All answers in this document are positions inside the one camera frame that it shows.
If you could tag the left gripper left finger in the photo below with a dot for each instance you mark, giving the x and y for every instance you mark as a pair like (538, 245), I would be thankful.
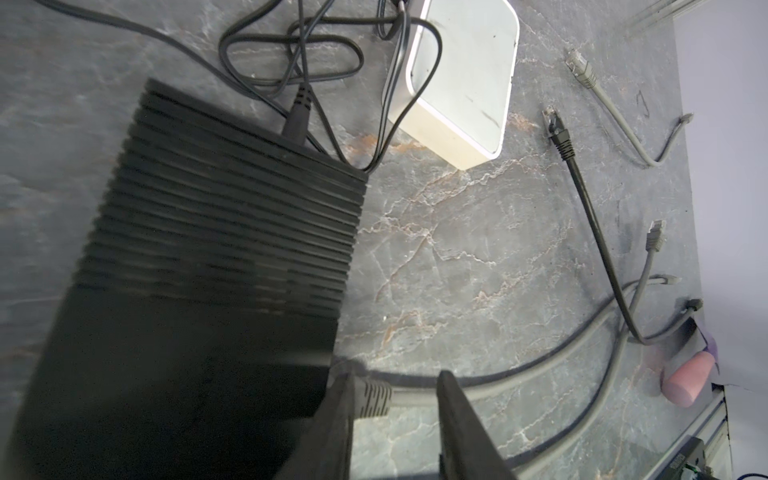
(325, 449)

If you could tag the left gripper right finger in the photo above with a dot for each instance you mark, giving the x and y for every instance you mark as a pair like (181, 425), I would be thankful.
(467, 451)

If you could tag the black network switch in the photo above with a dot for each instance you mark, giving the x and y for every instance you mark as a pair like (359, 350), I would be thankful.
(196, 337)

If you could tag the pink purple toy shovel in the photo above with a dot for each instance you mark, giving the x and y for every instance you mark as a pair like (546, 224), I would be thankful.
(686, 383)

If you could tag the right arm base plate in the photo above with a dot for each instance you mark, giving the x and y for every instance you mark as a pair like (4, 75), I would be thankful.
(692, 457)

